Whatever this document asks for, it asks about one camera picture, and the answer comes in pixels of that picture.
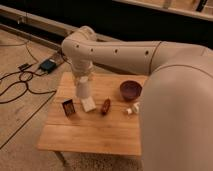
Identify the blue power adapter box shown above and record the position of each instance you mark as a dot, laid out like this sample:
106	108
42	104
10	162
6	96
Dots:
47	65

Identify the small dark card box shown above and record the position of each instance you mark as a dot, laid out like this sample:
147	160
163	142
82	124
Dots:
68	107

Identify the wooden table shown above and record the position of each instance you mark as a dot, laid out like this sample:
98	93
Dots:
114	133

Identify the dark red bowl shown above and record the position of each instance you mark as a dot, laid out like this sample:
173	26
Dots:
130	90

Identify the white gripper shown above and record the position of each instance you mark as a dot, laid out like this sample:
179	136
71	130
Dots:
78	73

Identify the small red brown bottle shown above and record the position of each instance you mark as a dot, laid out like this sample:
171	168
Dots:
105	106

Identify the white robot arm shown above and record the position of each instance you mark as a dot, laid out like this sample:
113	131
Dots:
176	104

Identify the small black connector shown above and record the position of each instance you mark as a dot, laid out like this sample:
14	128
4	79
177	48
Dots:
23	66

